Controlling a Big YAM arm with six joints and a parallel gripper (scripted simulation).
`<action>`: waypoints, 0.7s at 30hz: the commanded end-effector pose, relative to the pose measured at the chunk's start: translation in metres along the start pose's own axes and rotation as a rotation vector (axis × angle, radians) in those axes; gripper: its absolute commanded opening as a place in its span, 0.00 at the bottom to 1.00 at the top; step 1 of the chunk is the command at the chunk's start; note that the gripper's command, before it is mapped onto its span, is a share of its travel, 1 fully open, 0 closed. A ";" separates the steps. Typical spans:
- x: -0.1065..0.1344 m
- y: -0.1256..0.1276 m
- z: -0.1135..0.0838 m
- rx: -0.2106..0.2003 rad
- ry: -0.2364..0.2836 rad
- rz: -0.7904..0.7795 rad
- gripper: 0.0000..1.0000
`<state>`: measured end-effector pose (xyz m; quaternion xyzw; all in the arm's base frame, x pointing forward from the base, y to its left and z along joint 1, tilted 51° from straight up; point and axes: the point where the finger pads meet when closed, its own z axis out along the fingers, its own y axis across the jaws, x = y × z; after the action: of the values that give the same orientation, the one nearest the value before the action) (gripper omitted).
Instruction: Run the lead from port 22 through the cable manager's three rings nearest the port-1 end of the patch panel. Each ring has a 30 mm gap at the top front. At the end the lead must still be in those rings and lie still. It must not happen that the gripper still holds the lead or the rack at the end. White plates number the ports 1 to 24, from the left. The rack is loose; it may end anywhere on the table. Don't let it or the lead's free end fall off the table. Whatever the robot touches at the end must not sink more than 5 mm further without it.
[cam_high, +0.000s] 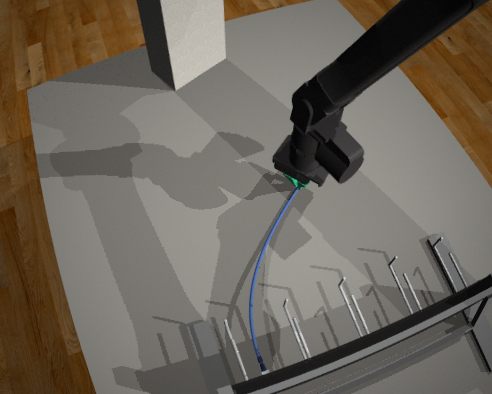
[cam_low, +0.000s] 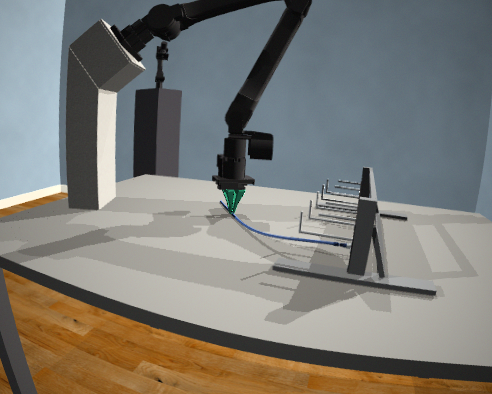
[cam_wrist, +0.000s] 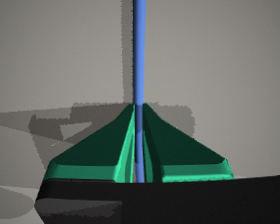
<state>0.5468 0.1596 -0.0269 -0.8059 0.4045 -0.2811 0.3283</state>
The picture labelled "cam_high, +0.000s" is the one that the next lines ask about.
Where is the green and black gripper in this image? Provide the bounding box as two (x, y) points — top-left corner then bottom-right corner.
(272, 135), (329, 189)

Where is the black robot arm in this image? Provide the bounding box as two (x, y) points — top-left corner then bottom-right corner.
(290, 0), (489, 184)

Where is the blue cable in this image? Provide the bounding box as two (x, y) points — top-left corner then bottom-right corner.
(249, 186), (299, 364)

